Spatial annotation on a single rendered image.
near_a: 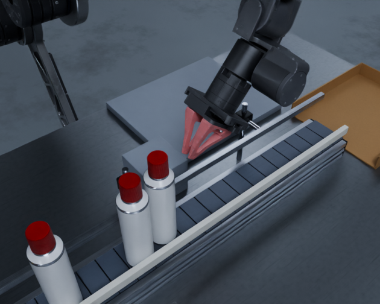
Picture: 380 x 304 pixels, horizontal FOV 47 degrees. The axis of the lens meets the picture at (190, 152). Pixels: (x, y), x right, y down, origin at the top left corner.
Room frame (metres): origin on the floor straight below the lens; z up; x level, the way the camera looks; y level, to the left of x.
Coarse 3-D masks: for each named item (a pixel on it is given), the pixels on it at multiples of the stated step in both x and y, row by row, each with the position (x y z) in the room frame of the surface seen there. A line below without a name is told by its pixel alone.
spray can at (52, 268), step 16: (32, 224) 0.35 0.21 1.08; (48, 224) 0.35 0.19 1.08; (32, 240) 0.33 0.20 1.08; (48, 240) 0.33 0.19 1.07; (32, 256) 0.33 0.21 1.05; (48, 256) 0.33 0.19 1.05; (64, 256) 0.34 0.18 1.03; (48, 272) 0.32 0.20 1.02; (64, 272) 0.33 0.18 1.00; (48, 288) 0.32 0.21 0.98; (64, 288) 0.32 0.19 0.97
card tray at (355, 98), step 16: (336, 80) 1.01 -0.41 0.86; (352, 80) 1.05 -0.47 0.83; (368, 80) 1.05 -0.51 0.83; (304, 96) 0.92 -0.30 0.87; (336, 96) 0.97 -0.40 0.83; (352, 96) 0.97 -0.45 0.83; (368, 96) 0.97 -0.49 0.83; (304, 112) 0.90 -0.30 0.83; (320, 112) 0.90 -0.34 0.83; (336, 112) 0.90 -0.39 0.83; (352, 112) 0.90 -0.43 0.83; (368, 112) 0.90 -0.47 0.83; (336, 128) 0.83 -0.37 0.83; (352, 128) 0.83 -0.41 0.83; (368, 128) 0.83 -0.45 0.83; (352, 144) 0.78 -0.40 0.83; (368, 144) 0.78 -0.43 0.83; (368, 160) 0.72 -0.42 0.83
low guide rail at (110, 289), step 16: (320, 144) 0.69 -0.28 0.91; (304, 160) 0.65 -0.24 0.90; (272, 176) 0.60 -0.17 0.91; (256, 192) 0.56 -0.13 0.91; (224, 208) 0.51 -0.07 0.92; (208, 224) 0.48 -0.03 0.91; (176, 240) 0.44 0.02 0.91; (160, 256) 0.41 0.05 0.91; (128, 272) 0.38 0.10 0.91; (144, 272) 0.39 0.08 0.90; (112, 288) 0.35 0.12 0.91
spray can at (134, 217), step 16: (128, 176) 0.44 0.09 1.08; (128, 192) 0.42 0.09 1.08; (144, 192) 0.44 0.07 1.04; (128, 208) 0.41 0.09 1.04; (144, 208) 0.42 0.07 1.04; (128, 224) 0.41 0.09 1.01; (144, 224) 0.41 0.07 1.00; (128, 240) 0.41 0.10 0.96; (144, 240) 0.41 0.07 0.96; (128, 256) 0.41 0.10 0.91; (144, 256) 0.41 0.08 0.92
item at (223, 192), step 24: (288, 144) 0.73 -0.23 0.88; (312, 144) 0.73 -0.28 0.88; (240, 168) 0.65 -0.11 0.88; (264, 168) 0.65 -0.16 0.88; (216, 192) 0.58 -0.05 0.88; (240, 192) 0.58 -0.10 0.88; (264, 192) 0.58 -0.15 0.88; (192, 216) 0.52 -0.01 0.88; (192, 240) 0.47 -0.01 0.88; (96, 264) 0.42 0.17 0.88; (120, 264) 0.42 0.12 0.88; (96, 288) 0.37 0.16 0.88
